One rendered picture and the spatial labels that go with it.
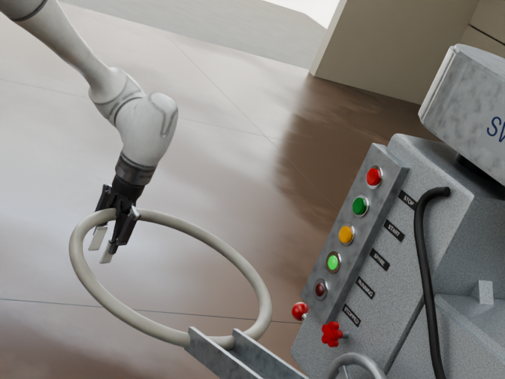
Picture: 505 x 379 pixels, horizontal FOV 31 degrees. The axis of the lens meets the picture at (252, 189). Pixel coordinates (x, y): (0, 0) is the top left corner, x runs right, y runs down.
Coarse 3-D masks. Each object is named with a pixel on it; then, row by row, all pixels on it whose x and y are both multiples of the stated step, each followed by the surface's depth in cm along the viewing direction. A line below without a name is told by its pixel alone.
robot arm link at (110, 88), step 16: (48, 0) 170; (32, 16) 169; (48, 16) 171; (64, 16) 176; (32, 32) 174; (48, 32) 174; (64, 32) 176; (64, 48) 179; (80, 48) 183; (80, 64) 189; (96, 64) 200; (96, 80) 206; (112, 80) 208; (128, 80) 211; (96, 96) 210; (112, 96) 209; (128, 96) 210; (112, 112) 211
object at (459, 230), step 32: (416, 160) 132; (448, 160) 133; (416, 192) 131; (480, 192) 124; (448, 224) 126; (480, 224) 126; (384, 256) 135; (416, 256) 130; (448, 256) 126; (480, 256) 130; (352, 288) 140; (384, 288) 134; (416, 288) 129; (448, 288) 130; (480, 288) 132; (320, 320) 145; (384, 320) 133; (320, 352) 144; (384, 352) 133
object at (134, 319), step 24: (96, 216) 209; (144, 216) 221; (168, 216) 224; (72, 240) 197; (216, 240) 225; (72, 264) 192; (240, 264) 221; (96, 288) 186; (264, 288) 214; (120, 312) 183; (264, 312) 206; (168, 336) 183
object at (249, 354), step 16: (192, 336) 184; (240, 336) 190; (192, 352) 184; (208, 352) 179; (224, 352) 175; (240, 352) 189; (256, 352) 184; (208, 368) 178; (224, 368) 174; (240, 368) 169; (256, 368) 183; (272, 368) 179; (288, 368) 175
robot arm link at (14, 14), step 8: (0, 0) 164; (8, 0) 164; (16, 0) 165; (24, 0) 165; (32, 0) 167; (40, 0) 168; (0, 8) 167; (8, 8) 166; (16, 8) 166; (24, 8) 167; (32, 8) 168; (8, 16) 169; (16, 16) 168; (24, 16) 168
